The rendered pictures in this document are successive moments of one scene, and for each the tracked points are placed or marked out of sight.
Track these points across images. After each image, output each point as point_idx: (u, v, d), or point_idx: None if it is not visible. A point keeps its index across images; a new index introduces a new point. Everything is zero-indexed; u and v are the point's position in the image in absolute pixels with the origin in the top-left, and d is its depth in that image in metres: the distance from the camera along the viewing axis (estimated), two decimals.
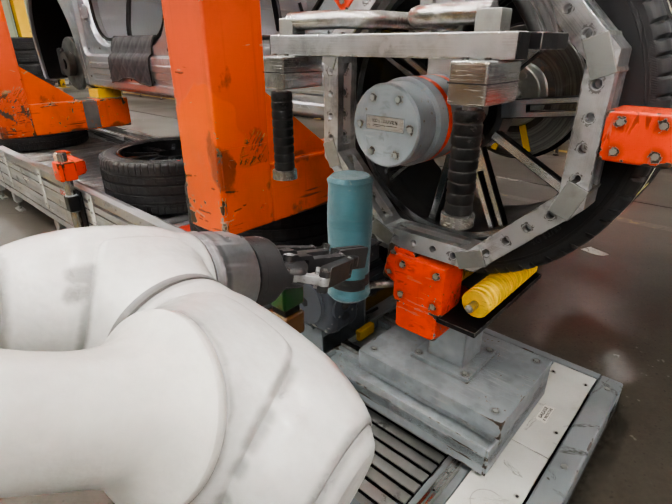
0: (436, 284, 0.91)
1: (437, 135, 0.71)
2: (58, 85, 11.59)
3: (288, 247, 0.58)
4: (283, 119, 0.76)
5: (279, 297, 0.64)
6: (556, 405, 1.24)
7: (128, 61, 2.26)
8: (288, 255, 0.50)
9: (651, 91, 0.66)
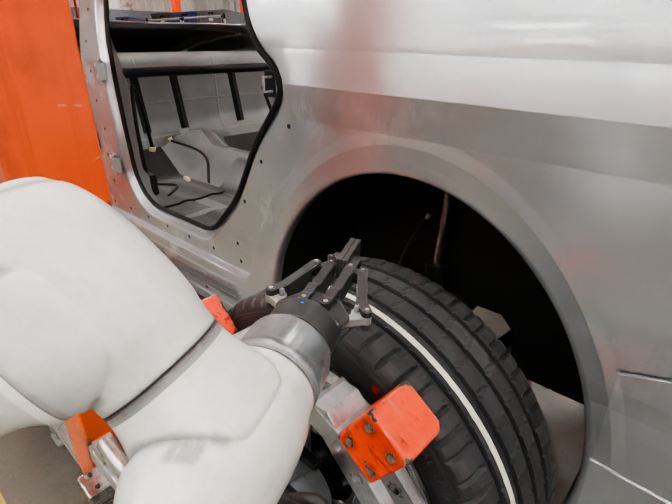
0: None
1: None
2: None
3: (356, 303, 0.55)
4: None
5: None
6: None
7: None
8: None
9: None
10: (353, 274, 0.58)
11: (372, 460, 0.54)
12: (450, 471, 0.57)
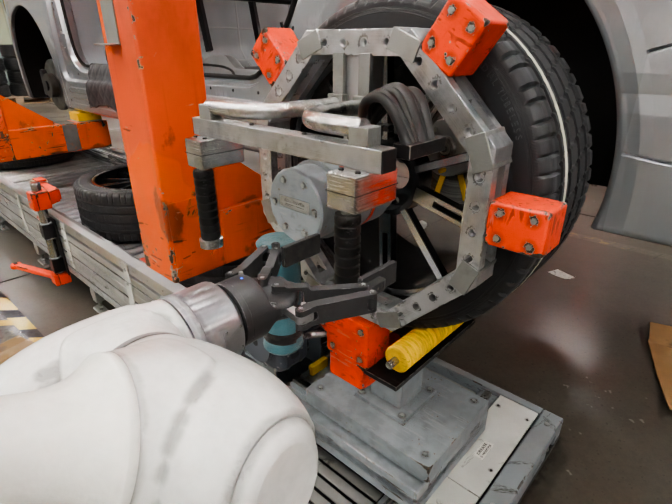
0: (361, 339, 0.96)
1: None
2: None
3: (337, 314, 0.52)
4: (205, 195, 0.81)
5: None
6: (495, 441, 1.29)
7: (104, 89, 2.31)
8: None
9: None
10: (363, 295, 0.53)
11: (452, 46, 0.65)
12: (513, 78, 0.69)
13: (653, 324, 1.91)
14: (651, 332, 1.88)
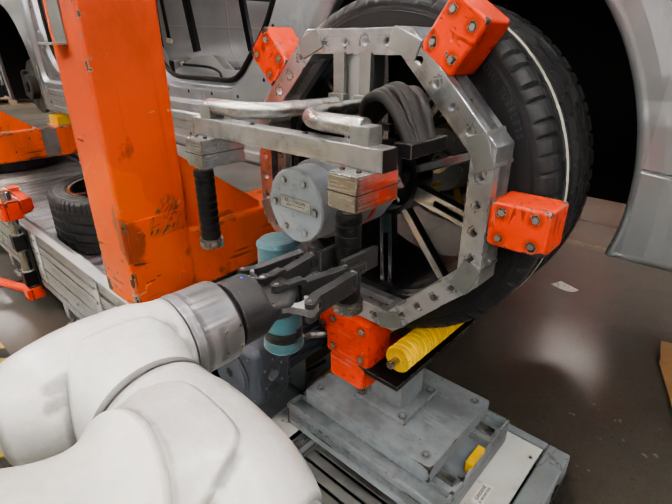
0: (362, 339, 0.96)
1: None
2: None
3: (328, 301, 0.55)
4: (205, 195, 0.81)
5: None
6: (495, 483, 1.17)
7: None
8: None
9: None
10: (344, 275, 0.57)
11: (453, 45, 0.65)
12: (514, 77, 0.69)
13: (664, 343, 1.79)
14: (662, 352, 1.75)
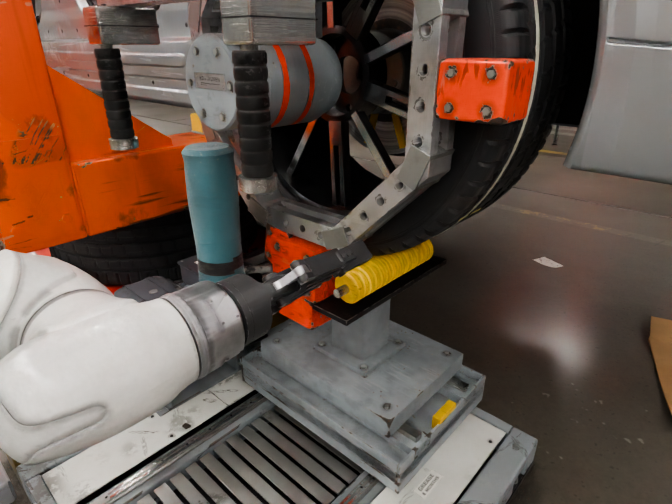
0: None
1: (268, 94, 0.63)
2: None
3: (322, 276, 0.54)
4: (109, 79, 0.68)
5: None
6: (445, 471, 0.97)
7: None
8: None
9: (484, 132, 0.63)
10: None
11: None
12: None
13: (654, 318, 1.59)
14: (652, 328, 1.56)
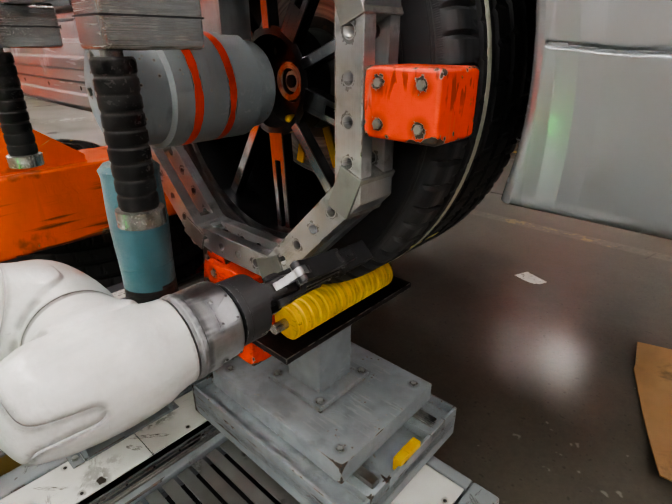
0: None
1: (175, 106, 0.54)
2: None
3: (322, 276, 0.54)
4: (0, 88, 0.59)
5: None
6: None
7: None
8: None
9: (428, 151, 0.53)
10: None
11: None
12: None
13: (641, 344, 1.46)
14: (638, 356, 1.43)
